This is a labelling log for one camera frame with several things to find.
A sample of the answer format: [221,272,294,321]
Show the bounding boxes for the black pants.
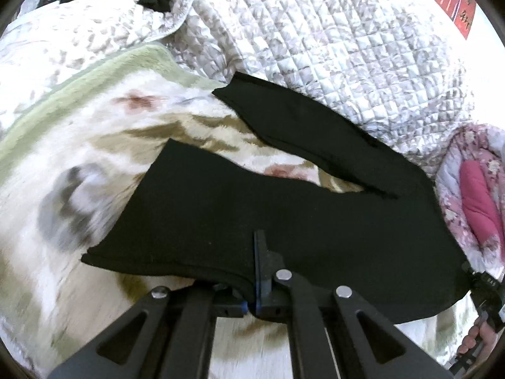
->
[82,73,470,323]

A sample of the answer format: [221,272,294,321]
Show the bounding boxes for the person's right hand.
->
[457,316,498,360]

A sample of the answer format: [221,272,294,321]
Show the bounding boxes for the pink floral quilt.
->
[436,125,504,280]

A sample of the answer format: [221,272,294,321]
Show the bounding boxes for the floral fleece blanket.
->
[0,41,480,379]

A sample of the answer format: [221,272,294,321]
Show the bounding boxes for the white quilted comforter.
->
[1,0,473,175]

